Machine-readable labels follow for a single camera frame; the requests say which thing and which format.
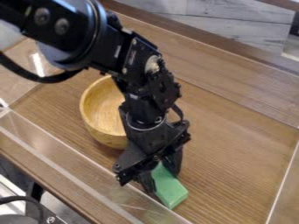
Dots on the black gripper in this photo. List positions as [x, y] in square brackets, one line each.
[152, 143]

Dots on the green rectangular block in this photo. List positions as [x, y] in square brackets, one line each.
[169, 191]

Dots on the brown wooden bowl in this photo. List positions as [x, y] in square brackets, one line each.
[97, 107]

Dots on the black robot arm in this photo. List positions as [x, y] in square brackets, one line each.
[80, 36]

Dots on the clear acrylic front wall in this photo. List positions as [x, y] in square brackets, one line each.
[80, 182]

